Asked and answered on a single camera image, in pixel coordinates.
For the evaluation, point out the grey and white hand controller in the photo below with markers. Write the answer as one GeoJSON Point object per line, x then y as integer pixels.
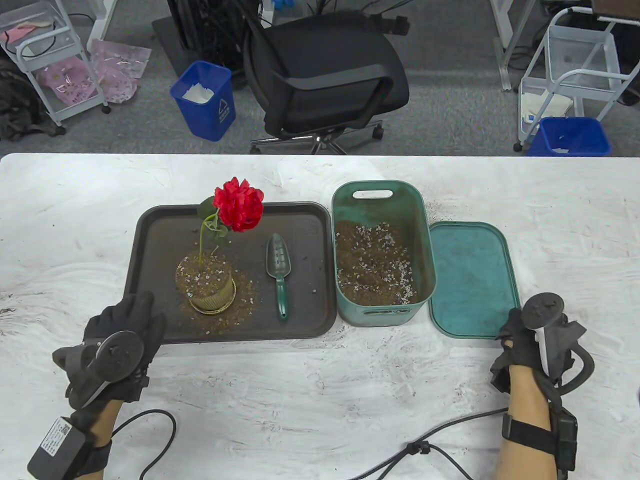
{"type": "Point", "coordinates": [550, 320]}

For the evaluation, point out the teal plastic storage box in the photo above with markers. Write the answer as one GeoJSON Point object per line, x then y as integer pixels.
{"type": "Point", "coordinates": [375, 212]}

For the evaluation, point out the white desk leg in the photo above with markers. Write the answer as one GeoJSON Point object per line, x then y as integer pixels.
{"type": "Point", "coordinates": [105, 20]}
{"type": "Point", "coordinates": [507, 45]}

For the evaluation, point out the brown plastic tray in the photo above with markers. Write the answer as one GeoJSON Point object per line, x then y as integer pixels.
{"type": "Point", "coordinates": [300, 235]}

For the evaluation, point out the white mesh rolling cart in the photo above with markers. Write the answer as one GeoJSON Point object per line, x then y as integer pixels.
{"type": "Point", "coordinates": [612, 55]}

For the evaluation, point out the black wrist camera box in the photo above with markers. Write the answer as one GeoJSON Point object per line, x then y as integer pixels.
{"type": "Point", "coordinates": [60, 450]}

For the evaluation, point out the red artificial rose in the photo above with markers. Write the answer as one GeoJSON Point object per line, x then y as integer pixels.
{"type": "Point", "coordinates": [240, 205]}

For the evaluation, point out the black office chair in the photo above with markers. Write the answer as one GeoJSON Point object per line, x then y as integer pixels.
{"type": "Point", "coordinates": [325, 60]}

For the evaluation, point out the white box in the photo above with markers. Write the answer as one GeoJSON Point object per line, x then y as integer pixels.
{"type": "Point", "coordinates": [547, 107]}

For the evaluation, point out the crumpled white paper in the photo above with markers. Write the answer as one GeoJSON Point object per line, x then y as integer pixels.
{"type": "Point", "coordinates": [197, 94]}

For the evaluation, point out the person's left forearm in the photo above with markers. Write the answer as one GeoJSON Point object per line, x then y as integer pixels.
{"type": "Point", "coordinates": [107, 420]}

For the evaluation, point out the brown potting mix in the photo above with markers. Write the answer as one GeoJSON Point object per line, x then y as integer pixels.
{"type": "Point", "coordinates": [370, 265]}
{"type": "Point", "coordinates": [205, 275]}

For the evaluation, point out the pink plastic bag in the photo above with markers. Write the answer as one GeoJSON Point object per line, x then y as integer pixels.
{"type": "Point", "coordinates": [117, 65]}
{"type": "Point", "coordinates": [70, 82]}

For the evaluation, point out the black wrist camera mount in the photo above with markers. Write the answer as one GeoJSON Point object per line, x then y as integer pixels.
{"type": "Point", "coordinates": [550, 435]}

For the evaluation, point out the person's right hand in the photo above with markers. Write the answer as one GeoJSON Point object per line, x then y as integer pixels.
{"type": "Point", "coordinates": [520, 345]}

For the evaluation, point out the green garden trowel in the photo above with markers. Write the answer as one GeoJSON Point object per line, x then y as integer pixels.
{"type": "Point", "coordinates": [278, 260]}

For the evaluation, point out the teal plastic lid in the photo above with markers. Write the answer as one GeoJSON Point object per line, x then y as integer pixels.
{"type": "Point", "coordinates": [475, 280]}

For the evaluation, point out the brown cardboard box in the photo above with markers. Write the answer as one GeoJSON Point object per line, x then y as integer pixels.
{"type": "Point", "coordinates": [615, 7]}

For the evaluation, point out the plain blue bin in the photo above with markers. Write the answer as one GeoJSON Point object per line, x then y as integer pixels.
{"type": "Point", "coordinates": [575, 135]}

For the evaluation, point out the blue bin with white symbol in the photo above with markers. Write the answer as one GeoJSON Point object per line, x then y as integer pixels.
{"type": "Point", "coordinates": [205, 120]}

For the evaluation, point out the person's left hand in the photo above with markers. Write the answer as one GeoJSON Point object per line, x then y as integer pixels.
{"type": "Point", "coordinates": [125, 320]}

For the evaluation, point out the potting mix grains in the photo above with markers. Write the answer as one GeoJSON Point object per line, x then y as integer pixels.
{"type": "Point", "coordinates": [433, 212]}

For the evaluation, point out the black computer tower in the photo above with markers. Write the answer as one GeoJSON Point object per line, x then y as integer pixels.
{"type": "Point", "coordinates": [210, 30]}

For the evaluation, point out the potting mix crumbs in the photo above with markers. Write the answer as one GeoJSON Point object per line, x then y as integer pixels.
{"type": "Point", "coordinates": [245, 300]}

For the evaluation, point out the dark fabric bag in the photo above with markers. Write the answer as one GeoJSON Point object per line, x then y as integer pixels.
{"type": "Point", "coordinates": [20, 105]}

